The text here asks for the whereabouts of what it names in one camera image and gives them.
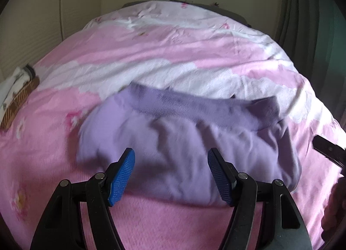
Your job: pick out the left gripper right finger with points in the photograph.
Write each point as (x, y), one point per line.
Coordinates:
(281, 226)

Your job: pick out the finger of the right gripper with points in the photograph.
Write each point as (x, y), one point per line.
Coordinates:
(332, 152)

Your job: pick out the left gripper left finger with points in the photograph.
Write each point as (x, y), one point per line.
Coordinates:
(61, 226)

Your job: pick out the purple sweatshirt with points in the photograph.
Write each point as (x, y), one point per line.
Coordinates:
(171, 134)

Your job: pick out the white printed garment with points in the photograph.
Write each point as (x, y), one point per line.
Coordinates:
(13, 84)

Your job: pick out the person right hand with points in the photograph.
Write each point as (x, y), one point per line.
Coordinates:
(335, 210)

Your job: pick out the pink floral bed blanket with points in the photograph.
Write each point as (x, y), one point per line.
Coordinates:
(162, 45)

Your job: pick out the white louvered wardrobe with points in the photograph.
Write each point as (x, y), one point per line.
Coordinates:
(30, 29)

